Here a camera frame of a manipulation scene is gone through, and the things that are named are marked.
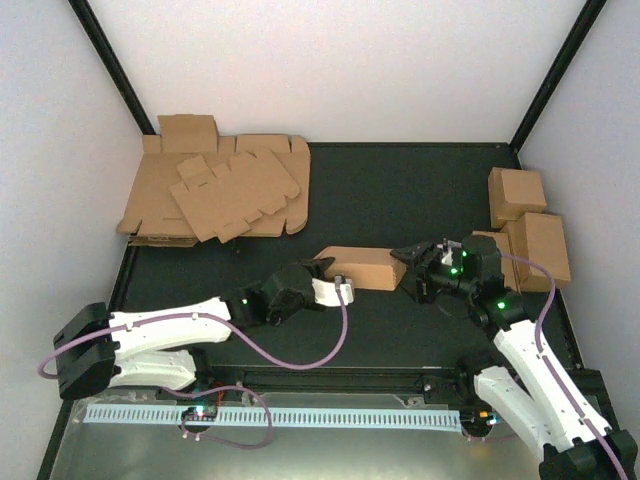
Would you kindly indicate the folded cardboard box small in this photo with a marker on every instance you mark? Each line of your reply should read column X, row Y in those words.
column 508, row 267

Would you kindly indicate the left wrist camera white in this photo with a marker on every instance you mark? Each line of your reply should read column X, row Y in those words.
column 334, row 293

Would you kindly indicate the right black frame post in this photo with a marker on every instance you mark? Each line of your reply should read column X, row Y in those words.
column 571, row 45

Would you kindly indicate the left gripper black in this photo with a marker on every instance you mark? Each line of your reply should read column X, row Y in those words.
column 317, row 266

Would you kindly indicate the left black frame post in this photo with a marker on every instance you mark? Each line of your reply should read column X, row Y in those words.
column 109, row 59

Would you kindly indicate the controller board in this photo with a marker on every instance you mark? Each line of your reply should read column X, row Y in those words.
column 200, row 413
column 479, row 417

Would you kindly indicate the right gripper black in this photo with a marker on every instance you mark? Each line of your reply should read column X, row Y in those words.
column 424, row 251

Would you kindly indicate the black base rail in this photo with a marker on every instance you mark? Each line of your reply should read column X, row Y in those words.
column 434, row 385

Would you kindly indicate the left controller board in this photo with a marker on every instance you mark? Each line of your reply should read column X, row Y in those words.
column 200, row 413

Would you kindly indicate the right controller board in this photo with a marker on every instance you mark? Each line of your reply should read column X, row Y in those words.
column 479, row 417

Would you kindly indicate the stack of flat cardboard blanks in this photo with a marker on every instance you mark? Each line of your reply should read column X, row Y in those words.
column 153, row 218

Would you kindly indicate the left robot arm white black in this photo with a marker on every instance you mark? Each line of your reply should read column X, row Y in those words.
column 99, row 349

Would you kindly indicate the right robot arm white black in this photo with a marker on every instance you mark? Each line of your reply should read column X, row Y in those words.
column 528, row 388

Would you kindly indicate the black frame post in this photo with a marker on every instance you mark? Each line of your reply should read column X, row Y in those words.
column 109, row 59
column 571, row 45

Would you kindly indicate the white slotted cable duct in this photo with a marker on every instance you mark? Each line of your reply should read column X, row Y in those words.
column 279, row 417

